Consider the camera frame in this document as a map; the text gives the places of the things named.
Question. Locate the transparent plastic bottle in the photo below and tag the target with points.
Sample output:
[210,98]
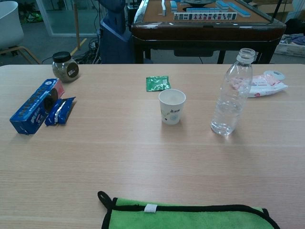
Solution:
[228,107]

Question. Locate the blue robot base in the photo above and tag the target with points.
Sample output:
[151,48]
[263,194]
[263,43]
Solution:
[114,43]

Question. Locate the white paper cup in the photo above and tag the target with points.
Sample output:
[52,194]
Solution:
[171,112]

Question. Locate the green sachet packet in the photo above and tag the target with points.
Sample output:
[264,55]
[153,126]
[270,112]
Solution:
[156,83]

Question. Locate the blue cookie packet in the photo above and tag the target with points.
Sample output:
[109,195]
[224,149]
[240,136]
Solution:
[60,112]

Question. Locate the brown mahjong table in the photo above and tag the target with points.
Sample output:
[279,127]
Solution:
[202,33]

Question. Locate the glass jar black lid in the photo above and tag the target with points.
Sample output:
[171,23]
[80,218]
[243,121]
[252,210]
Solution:
[64,71]

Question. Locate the blue mahjong tile row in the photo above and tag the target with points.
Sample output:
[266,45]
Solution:
[202,10]
[163,7]
[240,11]
[222,5]
[174,6]

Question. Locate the green cloth black trim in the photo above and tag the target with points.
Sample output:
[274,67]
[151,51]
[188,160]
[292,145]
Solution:
[190,218]

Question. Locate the face-up mahjong tile row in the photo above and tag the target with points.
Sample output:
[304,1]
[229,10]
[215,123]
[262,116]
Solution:
[205,16]

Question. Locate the wooden pole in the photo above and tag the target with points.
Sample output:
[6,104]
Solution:
[76,23]

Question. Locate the blue cookie box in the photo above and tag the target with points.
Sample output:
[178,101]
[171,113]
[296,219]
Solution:
[31,107]

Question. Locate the white round plastic disc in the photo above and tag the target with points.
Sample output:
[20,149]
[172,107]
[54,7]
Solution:
[277,76]

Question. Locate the white plastic basket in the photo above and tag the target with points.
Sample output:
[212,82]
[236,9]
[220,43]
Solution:
[288,48]

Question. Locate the green bag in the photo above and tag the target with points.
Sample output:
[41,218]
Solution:
[33,17]

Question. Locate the black tripod stand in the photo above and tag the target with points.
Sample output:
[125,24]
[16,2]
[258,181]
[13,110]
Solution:
[276,12]

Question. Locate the blue clothes pile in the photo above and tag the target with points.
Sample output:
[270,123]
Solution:
[297,39]

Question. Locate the white chair wooden legs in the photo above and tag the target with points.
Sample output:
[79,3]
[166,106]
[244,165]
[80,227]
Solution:
[9,28]

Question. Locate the black bag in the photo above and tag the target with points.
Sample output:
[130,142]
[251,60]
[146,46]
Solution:
[295,26]

